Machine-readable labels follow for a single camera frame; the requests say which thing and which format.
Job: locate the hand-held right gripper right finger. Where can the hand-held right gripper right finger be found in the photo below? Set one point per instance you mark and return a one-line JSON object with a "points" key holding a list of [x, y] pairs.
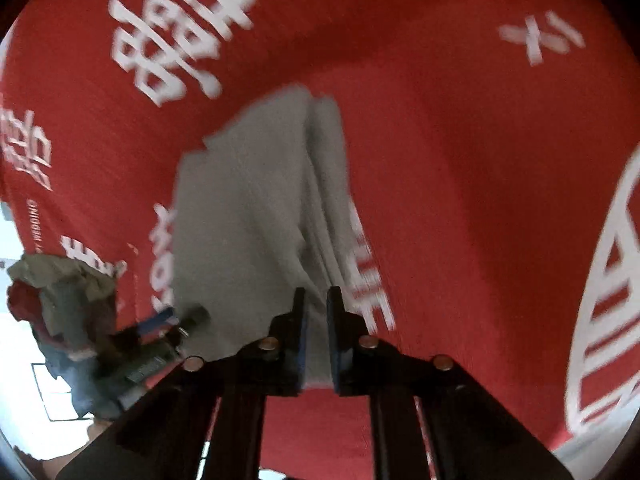
{"points": [[334, 355]]}

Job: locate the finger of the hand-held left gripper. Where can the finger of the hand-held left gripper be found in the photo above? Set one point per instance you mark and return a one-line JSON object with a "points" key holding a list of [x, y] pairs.
{"points": [[195, 316], [160, 319]]}

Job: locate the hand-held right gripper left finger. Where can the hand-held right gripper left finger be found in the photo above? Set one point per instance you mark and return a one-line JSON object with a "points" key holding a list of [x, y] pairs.
{"points": [[301, 355]]}

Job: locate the red printed blanket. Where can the red printed blanket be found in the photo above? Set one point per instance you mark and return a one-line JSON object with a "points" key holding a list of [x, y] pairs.
{"points": [[450, 160]]}

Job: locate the grey sock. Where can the grey sock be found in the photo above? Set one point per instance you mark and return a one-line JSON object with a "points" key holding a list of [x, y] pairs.
{"points": [[250, 210]]}

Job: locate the pile of crumpled clothes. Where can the pile of crumpled clothes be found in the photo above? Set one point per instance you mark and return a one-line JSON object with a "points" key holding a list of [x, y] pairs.
{"points": [[65, 305]]}

